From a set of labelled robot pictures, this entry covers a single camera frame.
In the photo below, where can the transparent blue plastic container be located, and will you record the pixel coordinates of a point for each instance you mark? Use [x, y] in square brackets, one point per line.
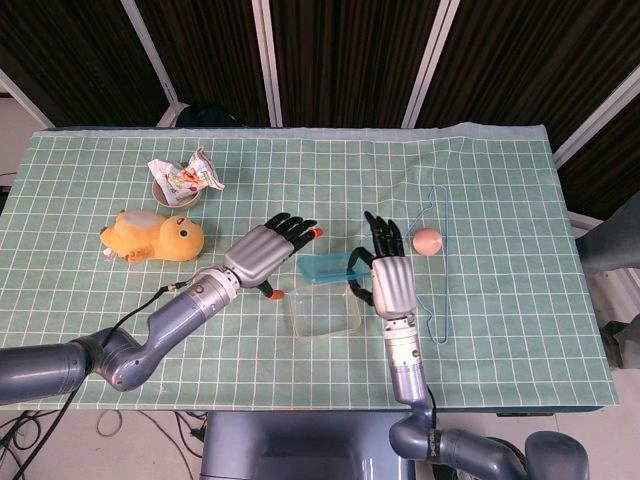
[325, 312]

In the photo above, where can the crumpled white snack wrapper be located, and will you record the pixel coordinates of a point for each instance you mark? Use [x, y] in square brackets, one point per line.
[192, 175]

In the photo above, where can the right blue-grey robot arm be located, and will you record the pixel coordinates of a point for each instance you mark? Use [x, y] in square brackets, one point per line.
[407, 370]

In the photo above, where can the blue-grey robot torso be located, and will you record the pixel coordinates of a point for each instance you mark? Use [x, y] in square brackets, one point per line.
[300, 440]

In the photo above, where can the blue plastic container lid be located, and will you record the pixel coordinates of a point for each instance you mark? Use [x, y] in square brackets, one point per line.
[325, 267]

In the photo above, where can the pink round peach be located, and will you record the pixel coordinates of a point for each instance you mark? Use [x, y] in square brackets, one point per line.
[427, 241]

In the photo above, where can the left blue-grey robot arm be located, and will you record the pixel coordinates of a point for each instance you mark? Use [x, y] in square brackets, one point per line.
[165, 322]

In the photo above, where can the beige paper bowl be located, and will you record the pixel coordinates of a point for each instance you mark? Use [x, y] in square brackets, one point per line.
[159, 194]

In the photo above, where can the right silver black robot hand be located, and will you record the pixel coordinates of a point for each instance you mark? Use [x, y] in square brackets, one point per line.
[395, 287]

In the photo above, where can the grey bulky covered object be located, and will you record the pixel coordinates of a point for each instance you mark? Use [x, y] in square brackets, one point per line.
[612, 235]

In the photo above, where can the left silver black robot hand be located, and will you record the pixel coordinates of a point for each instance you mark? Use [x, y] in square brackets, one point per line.
[257, 255]

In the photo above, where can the black bag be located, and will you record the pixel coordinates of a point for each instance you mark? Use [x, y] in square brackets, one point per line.
[210, 117]

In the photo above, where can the grey-green crumpled cover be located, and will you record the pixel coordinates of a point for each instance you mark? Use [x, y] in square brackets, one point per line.
[622, 345]

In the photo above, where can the green checked tablecloth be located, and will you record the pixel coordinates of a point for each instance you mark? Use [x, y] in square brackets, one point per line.
[300, 372]

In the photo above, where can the white partition frame post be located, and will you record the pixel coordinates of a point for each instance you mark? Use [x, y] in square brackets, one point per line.
[595, 120]
[267, 60]
[430, 60]
[155, 60]
[30, 102]

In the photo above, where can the yellow duck plush toy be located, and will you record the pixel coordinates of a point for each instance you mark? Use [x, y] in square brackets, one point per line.
[175, 240]

